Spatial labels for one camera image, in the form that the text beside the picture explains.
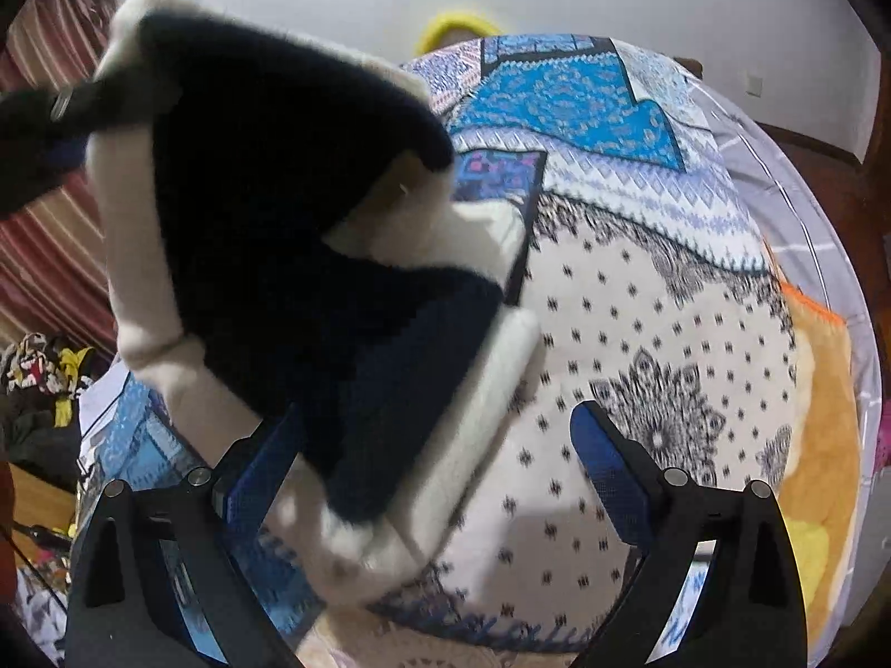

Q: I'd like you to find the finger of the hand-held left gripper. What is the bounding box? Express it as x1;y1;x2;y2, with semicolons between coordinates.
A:
0;135;91;218
0;73;178;140

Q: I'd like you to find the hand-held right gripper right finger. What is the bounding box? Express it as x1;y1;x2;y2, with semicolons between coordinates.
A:
569;400;809;668

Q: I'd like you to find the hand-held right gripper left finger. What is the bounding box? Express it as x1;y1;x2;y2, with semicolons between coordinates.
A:
62;404;307;668

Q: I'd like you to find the cream and navy knit sweater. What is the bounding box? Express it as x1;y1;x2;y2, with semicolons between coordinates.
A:
87;0;544;613

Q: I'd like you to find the pile of colourful clothes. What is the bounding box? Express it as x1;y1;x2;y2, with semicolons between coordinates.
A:
0;332;95;474

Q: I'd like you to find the red striped curtain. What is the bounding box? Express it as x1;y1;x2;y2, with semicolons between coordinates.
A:
0;0;133;363

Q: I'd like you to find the blue patterned patchwork blanket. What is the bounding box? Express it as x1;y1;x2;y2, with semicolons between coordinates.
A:
14;31;801;668

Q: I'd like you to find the orange and yellow fleece blanket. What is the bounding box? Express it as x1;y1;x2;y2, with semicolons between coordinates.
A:
762;237;868;641

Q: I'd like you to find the grey checked bed sheet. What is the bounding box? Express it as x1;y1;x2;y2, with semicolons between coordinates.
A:
613;38;885;641

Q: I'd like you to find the yellow curved object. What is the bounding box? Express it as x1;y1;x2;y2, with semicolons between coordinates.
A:
418;10;506;57

